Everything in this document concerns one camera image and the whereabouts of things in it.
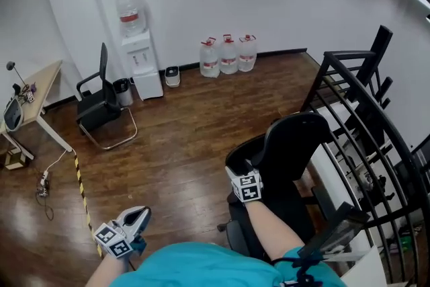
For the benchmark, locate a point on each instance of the black cantilever chair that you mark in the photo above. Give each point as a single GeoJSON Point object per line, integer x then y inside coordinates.
{"type": "Point", "coordinates": [97, 107]}

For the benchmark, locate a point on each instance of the white water dispenser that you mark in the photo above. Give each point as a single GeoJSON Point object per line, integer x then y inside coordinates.
{"type": "Point", "coordinates": [144, 77]}

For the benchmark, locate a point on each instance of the clear water jug red cap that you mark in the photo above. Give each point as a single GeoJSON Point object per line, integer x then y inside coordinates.
{"type": "Point", "coordinates": [247, 53]}
{"type": "Point", "coordinates": [229, 55]}
{"type": "Point", "coordinates": [210, 58]}

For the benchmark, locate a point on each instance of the black office chair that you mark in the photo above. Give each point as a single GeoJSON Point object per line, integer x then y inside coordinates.
{"type": "Point", "coordinates": [292, 144]}

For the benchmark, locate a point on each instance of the black desk lamp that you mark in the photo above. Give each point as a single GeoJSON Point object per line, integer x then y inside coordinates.
{"type": "Point", "coordinates": [11, 65]}

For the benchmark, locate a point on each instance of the large dispenser water bottle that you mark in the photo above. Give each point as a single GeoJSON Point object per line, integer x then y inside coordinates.
{"type": "Point", "coordinates": [131, 17]}

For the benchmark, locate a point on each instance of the yellow-black hazard tape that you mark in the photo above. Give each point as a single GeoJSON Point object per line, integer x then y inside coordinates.
{"type": "Point", "coordinates": [82, 198]}

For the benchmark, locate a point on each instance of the grey trash can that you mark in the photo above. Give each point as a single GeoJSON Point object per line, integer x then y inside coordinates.
{"type": "Point", "coordinates": [122, 94]}

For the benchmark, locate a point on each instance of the beige desk white legs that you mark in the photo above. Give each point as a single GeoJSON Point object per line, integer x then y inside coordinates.
{"type": "Point", "coordinates": [40, 87]}

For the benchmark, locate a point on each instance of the person's teal shirt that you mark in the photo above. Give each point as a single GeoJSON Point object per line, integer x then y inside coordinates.
{"type": "Point", "coordinates": [201, 265]}

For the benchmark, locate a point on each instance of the person's left forearm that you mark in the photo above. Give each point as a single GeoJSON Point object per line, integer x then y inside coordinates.
{"type": "Point", "coordinates": [104, 272]}

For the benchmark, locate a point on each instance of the small wooden box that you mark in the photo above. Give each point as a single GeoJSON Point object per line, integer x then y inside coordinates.
{"type": "Point", "coordinates": [15, 159]}

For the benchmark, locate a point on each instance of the small white bin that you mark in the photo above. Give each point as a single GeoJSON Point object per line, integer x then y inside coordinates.
{"type": "Point", "coordinates": [172, 77]}

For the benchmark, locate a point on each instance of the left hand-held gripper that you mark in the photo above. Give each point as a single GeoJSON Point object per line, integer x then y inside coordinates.
{"type": "Point", "coordinates": [112, 240]}

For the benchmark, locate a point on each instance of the black stair railing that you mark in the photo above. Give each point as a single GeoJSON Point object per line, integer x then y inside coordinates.
{"type": "Point", "coordinates": [349, 55]}

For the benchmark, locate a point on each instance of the person's right forearm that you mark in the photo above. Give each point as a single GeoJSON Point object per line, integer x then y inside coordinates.
{"type": "Point", "coordinates": [272, 228]}

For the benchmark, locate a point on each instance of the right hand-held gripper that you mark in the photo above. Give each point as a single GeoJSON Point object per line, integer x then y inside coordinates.
{"type": "Point", "coordinates": [248, 187]}

